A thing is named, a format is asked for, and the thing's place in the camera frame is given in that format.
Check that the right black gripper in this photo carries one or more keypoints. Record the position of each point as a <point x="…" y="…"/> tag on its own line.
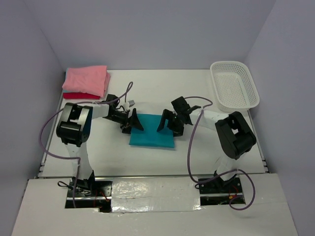
<point x="177" y="131"/>

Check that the white plastic laundry basket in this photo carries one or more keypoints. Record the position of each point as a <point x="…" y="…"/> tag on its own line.
<point x="233" y="86"/>

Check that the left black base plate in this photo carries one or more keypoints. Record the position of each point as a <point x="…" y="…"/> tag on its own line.
<point x="98" y="198"/>

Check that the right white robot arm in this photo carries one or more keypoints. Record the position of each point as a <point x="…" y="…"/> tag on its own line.
<point x="235" y="136"/>

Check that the teal blue t shirt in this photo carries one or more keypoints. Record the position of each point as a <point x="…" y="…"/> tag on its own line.
<point x="149" y="137"/>

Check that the red t shirt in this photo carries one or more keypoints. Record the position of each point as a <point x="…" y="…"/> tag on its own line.
<point x="79" y="95"/>

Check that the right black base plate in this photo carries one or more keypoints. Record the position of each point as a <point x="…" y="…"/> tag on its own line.
<point x="214" y="193"/>

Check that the silver tape patch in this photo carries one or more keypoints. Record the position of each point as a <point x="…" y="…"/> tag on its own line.
<point x="154" y="194"/>

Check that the pink t shirt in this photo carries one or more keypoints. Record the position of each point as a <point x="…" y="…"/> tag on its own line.
<point x="91" y="79"/>

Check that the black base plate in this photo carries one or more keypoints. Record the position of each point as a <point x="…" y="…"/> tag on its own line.
<point x="214" y="193"/>
<point x="98" y="198"/>

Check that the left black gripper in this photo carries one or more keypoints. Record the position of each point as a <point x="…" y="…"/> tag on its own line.
<point x="132" y="122"/>

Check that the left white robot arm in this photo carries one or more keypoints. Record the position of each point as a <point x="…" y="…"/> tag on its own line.
<point x="74" y="129"/>

